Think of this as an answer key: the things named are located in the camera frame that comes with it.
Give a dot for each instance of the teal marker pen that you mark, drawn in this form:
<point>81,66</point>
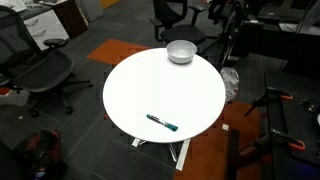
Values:
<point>162,122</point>

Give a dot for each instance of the grey bowl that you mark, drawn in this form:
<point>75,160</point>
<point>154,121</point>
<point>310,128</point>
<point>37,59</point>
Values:
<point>181,51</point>

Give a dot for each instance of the round white table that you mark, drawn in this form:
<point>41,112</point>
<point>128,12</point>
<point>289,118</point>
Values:
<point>190,96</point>

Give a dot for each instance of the white plastic bag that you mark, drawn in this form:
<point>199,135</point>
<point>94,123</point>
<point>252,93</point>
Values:
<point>231,81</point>

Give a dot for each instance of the black orange clamp upper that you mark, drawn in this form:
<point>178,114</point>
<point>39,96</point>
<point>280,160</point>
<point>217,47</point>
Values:
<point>269,94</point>

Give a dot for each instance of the black orange clamp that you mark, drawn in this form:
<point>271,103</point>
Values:
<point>263,144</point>
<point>269,94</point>

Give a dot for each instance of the black orange clamp lower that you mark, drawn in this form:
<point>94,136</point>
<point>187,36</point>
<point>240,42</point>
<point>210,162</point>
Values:
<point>263,144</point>

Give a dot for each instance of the white drawer cabinet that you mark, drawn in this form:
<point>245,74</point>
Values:
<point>45,26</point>

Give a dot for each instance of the black workbench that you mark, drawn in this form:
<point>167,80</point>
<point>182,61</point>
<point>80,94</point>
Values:
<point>298,118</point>

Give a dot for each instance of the red and black bag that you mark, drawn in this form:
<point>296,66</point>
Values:
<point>40,156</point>

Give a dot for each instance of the black mesh office chair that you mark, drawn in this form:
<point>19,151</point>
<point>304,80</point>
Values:
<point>24,66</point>

